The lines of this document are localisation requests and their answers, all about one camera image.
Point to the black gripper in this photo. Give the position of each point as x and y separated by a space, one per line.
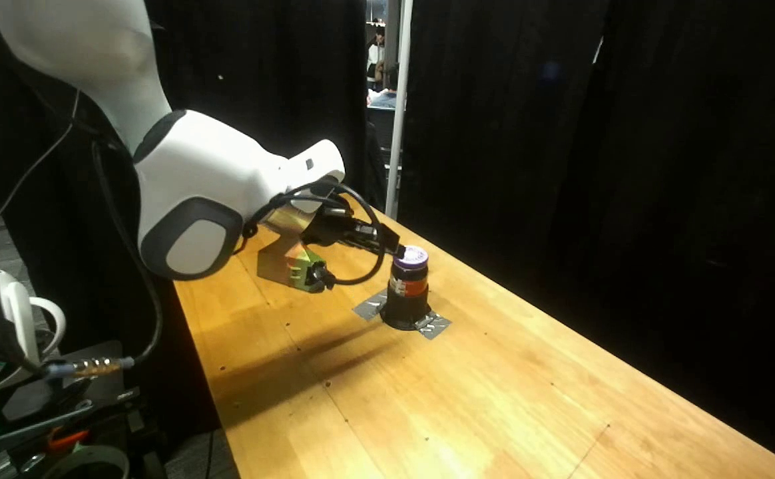
336 228

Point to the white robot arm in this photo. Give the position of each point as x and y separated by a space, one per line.
200 177

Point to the silver tape strip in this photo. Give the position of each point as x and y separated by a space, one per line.
371 306

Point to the white vertical pole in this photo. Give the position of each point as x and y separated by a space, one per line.
397 108

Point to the black curtain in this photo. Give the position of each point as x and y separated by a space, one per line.
626 161

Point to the orange black spring clamp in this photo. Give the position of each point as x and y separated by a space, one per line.
67 438

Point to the green wrist camera box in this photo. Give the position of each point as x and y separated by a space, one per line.
308 269

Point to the grey square base plate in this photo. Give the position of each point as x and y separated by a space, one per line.
433 325

